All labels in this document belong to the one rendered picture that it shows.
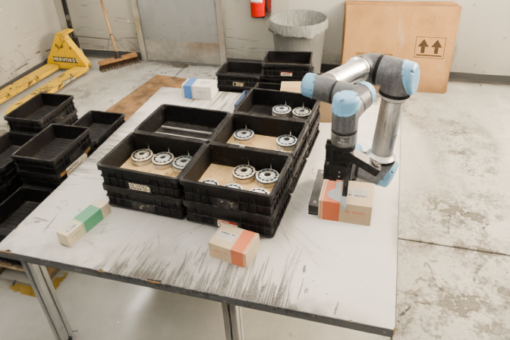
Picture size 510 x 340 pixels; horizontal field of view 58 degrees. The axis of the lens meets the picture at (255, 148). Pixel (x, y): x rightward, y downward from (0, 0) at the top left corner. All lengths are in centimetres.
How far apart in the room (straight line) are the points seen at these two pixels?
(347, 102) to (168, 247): 101
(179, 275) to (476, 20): 388
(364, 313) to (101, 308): 154
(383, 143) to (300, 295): 65
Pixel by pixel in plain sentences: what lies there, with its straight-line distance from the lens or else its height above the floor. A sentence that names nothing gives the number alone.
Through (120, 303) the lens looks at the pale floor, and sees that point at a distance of 272.
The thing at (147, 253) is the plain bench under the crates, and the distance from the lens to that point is 192.
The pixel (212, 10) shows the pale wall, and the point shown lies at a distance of 516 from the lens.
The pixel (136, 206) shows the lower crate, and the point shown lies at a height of 73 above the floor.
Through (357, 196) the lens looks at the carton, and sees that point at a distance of 144.
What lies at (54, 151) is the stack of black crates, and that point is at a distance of 318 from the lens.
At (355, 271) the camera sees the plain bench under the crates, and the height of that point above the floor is 70.
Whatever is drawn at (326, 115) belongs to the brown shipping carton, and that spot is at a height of 75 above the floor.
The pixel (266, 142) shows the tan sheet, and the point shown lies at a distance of 224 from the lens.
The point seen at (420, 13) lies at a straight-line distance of 469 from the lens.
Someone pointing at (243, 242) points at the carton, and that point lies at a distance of 178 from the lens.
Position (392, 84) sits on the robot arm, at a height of 131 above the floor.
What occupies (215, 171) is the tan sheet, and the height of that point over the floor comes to 83.
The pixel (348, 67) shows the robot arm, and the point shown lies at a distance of 158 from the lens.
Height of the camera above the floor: 201
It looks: 33 degrees down
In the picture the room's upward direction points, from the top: 3 degrees counter-clockwise
